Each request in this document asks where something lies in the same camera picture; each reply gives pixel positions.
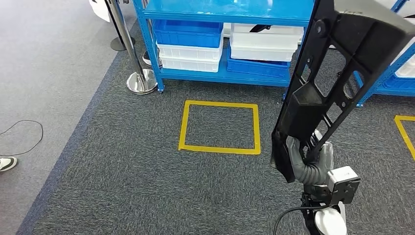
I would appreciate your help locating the black plastic plate bracket part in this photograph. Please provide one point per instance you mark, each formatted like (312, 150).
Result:
(373, 35)

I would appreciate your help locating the chrome stanchion post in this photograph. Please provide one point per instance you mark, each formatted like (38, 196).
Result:
(141, 82)
(147, 60)

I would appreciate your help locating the person's white shoe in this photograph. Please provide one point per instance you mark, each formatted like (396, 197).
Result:
(7, 163)

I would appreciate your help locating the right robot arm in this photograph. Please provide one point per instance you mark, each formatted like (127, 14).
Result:
(311, 176)

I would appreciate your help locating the blue plastic bin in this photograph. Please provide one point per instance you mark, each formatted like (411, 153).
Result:
(256, 68)
(400, 83)
(188, 37)

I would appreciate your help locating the yellow floor tape square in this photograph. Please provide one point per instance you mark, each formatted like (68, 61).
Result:
(402, 129)

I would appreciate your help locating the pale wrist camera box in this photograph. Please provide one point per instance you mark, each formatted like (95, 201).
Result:
(343, 185)

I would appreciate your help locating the small black part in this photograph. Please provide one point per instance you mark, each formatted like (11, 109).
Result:
(259, 28)

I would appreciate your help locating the blue metal shelf rack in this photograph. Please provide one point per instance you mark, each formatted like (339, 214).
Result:
(227, 9)
(373, 87)

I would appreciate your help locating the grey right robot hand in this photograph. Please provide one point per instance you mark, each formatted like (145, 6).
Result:
(295, 155)

